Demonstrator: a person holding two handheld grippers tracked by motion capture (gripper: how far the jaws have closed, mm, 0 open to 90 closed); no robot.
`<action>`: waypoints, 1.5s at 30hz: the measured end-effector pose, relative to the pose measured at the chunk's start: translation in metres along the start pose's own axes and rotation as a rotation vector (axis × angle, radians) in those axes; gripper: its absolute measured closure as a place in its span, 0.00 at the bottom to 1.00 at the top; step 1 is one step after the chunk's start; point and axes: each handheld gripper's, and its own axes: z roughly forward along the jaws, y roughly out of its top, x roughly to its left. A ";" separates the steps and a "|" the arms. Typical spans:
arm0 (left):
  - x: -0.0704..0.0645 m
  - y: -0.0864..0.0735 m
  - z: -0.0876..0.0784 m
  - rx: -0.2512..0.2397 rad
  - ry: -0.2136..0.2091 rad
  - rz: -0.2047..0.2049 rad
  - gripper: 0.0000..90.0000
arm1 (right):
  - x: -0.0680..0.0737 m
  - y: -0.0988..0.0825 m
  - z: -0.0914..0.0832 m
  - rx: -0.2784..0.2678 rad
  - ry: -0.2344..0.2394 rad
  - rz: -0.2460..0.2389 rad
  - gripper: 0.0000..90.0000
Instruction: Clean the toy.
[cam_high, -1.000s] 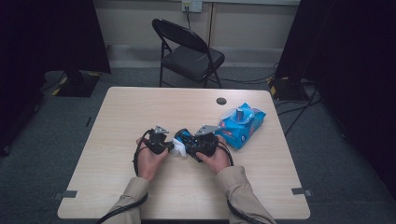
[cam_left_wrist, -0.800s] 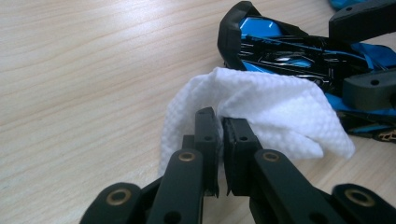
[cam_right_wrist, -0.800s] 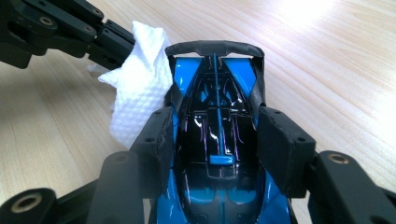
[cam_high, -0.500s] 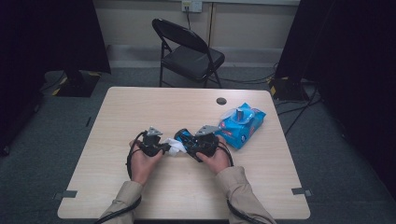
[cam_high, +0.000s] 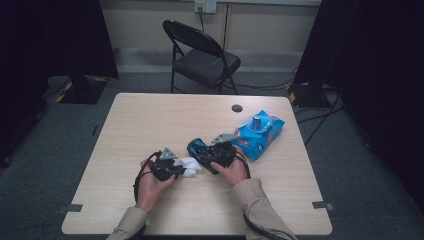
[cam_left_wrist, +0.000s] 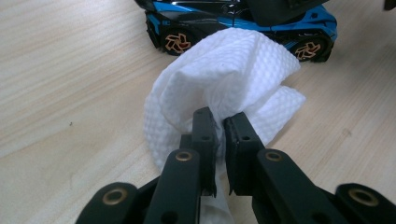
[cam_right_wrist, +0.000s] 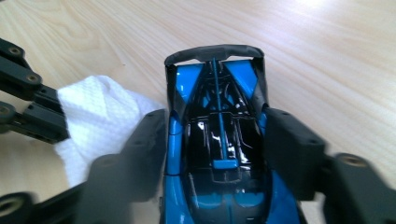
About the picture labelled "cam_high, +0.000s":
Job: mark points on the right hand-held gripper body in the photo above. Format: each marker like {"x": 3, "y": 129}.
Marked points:
{"x": 225, "y": 155}

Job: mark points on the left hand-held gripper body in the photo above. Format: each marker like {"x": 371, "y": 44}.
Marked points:
{"x": 163, "y": 168}

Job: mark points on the blue toy car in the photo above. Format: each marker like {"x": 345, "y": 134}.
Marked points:
{"x": 195, "y": 148}

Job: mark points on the white wet wipe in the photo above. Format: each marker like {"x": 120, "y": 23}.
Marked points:
{"x": 191, "y": 166}

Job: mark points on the blue wet wipes pack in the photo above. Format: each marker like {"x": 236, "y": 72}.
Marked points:
{"x": 258, "y": 140}

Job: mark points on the person's right hand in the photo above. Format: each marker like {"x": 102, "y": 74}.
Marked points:
{"x": 236, "y": 173}

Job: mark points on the person's left hand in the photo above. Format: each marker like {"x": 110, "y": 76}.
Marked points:
{"x": 150, "y": 191}

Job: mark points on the black round table grommet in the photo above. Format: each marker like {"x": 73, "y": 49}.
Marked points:
{"x": 237, "y": 108}

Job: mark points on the small black floor strip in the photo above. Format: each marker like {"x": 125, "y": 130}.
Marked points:
{"x": 95, "y": 130}

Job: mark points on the black folding chair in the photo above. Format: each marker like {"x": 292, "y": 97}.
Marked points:
{"x": 206, "y": 65}

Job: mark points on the grey tape piece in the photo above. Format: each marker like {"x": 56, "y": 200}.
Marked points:
{"x": 70, "y": 208}
{"x": 321, "y": 205}

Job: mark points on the black stand base yellow tape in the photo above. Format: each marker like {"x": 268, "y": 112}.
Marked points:
{"x": 308, "y": 96}
{"x": 83, "y": 91}

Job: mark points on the black curtain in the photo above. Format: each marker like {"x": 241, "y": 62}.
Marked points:
{"x": 33, "y": 50}
{"x": 383, "y": 66}

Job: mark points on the beige wall conduit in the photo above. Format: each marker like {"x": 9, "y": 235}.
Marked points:
{"x": 226, "y": 26}

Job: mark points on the white wall socket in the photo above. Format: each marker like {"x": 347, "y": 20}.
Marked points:
{"x": 205, "y": 5}

